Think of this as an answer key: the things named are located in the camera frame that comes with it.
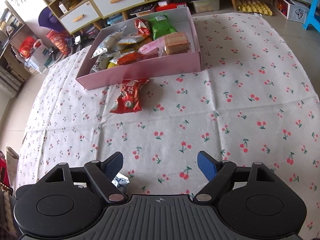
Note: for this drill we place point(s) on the blue plastic stool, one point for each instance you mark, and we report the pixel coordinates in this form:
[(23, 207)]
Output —
[(312, 18)]

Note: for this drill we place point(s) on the clear storage bin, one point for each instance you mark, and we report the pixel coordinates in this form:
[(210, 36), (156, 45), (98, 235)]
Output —
[(201, 6)]

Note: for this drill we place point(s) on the red gift bag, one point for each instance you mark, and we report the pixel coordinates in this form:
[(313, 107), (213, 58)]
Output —
[(28, 46)]

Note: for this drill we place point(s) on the orange red barcode packet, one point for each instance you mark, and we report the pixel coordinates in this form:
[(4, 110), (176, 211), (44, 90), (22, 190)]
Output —
[(127, 58)]

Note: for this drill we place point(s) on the red flat box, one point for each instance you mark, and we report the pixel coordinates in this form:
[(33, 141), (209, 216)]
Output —
[(170, 6)]

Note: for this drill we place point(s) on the pink cardboard box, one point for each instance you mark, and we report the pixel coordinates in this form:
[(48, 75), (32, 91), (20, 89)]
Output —
[(155, 61)]

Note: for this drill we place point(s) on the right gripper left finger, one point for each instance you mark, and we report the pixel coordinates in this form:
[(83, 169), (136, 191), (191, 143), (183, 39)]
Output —
[(101, 174)]

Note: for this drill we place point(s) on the red snack packet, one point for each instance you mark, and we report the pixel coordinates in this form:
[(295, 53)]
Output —
[(142, 27), (128, 100)]

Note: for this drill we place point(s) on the purple hat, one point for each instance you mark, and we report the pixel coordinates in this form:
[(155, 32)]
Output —
[(48, 20)]

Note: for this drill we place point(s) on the orange white snack packet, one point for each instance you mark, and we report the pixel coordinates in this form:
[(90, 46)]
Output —
[(132, 39)]

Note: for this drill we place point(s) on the cherry print tablecloth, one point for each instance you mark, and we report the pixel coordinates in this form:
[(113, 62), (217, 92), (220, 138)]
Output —
[(253, 101)]

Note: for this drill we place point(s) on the pink wafer snack pack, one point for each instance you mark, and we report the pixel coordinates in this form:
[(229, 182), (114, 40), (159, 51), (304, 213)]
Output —
[(153, 49)]

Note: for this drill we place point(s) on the yellow egg tray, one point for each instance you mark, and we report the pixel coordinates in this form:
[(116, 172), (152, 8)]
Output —
[(254, 6)]

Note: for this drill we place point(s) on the clear cracker stack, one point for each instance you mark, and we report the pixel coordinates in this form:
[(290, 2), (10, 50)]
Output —
[(176, 43)]

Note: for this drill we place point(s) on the white shopping bag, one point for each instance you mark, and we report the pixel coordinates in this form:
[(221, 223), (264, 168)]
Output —
[(41, 57)]

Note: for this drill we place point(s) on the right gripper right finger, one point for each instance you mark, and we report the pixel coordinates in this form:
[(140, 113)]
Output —
[(219, 176)]

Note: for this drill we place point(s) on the yellow snack packet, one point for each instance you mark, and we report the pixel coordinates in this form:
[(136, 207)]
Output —
[(111, 65)]

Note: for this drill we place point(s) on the silver cookie snack pack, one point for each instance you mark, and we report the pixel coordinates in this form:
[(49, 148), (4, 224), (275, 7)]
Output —
[(101, 63)]

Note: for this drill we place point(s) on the white bread pack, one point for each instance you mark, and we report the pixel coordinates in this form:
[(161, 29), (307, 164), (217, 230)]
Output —
[(108, 45)]

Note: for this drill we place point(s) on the green snack packet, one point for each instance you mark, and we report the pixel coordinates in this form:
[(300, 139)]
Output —
[(161, 26)]

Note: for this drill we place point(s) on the red cylindrical gift can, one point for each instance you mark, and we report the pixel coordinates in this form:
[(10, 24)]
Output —
[(59, 39)]

